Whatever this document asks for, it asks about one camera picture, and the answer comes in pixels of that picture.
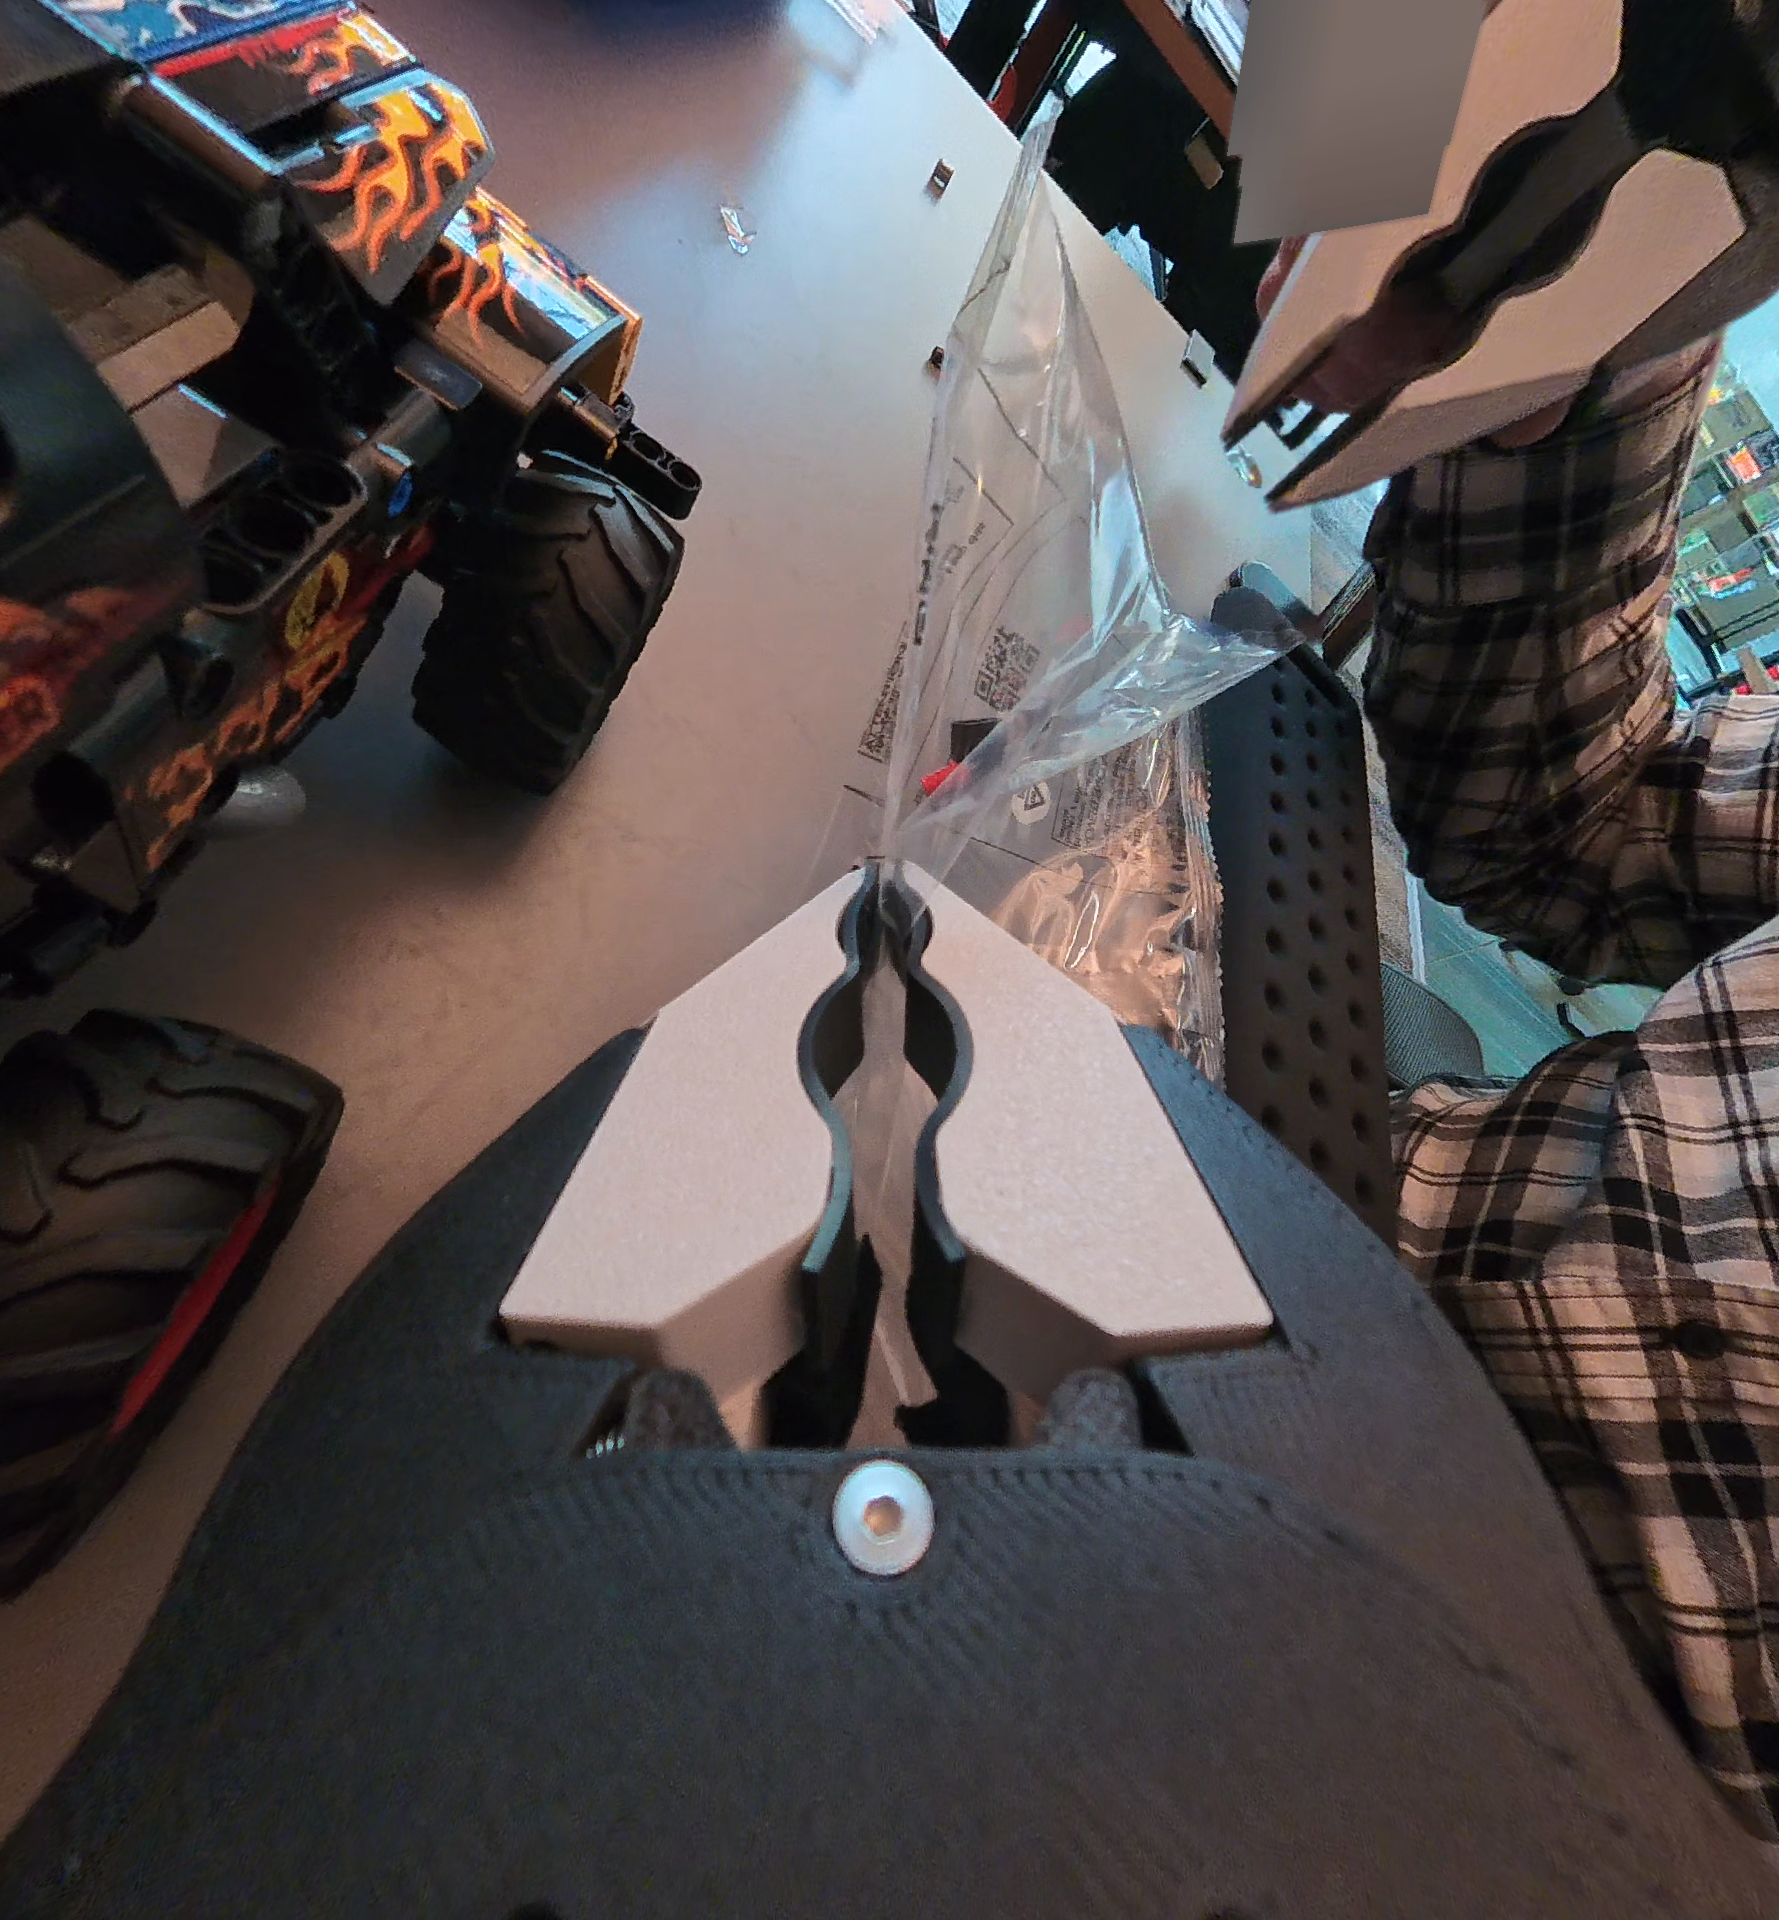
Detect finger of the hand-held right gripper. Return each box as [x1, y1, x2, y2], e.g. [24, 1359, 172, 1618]
[1264, 155, 1752, 510]
[1219, 0, 1629, 449]

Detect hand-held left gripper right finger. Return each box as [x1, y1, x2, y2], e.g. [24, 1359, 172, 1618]
[896, 866, 1279, 1447]

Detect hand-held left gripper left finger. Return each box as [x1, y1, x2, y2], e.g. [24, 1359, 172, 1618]
[500, 866, 876, 1447]

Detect clear plastic bag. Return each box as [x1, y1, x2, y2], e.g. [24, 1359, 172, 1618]
[837, 97, 1309, 1410]

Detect person's right forearm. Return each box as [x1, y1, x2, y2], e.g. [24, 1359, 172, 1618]
[1358, 341, 1779, 993]

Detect grey desk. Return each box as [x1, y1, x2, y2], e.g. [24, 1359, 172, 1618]
[0, 0, 1369, 1873]

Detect person's right hand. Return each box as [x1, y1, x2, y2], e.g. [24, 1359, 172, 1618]
[1255, 230, 1728, 452]

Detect crinkled printed plastic bag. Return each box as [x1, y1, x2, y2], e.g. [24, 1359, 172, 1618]
[978, 719, 1229, 1082]

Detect background shelving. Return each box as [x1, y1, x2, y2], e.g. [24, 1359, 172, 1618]
[1666, 372, 1779, 702]

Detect black perforated chair armrest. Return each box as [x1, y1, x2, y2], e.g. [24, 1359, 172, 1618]
[1205, 570, 1402, 1249]

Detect brown workbench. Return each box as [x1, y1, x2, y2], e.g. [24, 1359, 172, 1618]
[1114, 0, 1241, 138]

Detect grey chair seat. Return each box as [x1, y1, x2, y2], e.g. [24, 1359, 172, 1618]
[1385, 966, 1494, 1082]

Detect person's plaid shirt torso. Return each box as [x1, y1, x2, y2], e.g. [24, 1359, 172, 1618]
[1390, 886, 1779, 1905]

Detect flame-printed toy monster truck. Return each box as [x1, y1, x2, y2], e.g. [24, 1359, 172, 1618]
[0, 0, 705, 1607]

